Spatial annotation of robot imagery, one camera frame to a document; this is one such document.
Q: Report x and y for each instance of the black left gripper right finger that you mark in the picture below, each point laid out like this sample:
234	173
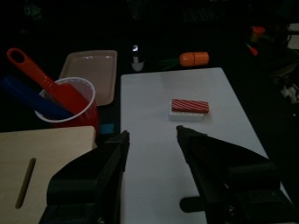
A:
234	175

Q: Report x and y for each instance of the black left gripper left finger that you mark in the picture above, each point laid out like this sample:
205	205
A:
89	180

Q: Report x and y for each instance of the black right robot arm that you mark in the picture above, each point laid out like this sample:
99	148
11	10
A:
278	61

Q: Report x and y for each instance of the pink rectangular plate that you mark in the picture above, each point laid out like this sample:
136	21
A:
93	68

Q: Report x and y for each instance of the wooden board with slot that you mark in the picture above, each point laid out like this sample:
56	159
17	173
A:
57	145

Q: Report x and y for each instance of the blue tape square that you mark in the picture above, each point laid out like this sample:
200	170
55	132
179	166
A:
107	128

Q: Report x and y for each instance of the red plastic cup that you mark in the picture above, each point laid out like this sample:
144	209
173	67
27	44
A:
83	112

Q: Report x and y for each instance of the white plastic cutting board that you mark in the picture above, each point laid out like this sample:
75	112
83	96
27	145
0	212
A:
163	96

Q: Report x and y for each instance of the blue toy utensil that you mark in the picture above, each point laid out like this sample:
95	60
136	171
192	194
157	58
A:
27	97

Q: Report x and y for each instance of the red toy spatula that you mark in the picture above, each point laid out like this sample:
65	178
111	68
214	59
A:
43	78

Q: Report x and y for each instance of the orange toy carrot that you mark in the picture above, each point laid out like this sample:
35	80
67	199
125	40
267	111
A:
193	58

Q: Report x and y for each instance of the small grey black toy piece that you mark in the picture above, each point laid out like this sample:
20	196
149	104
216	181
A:
136	61

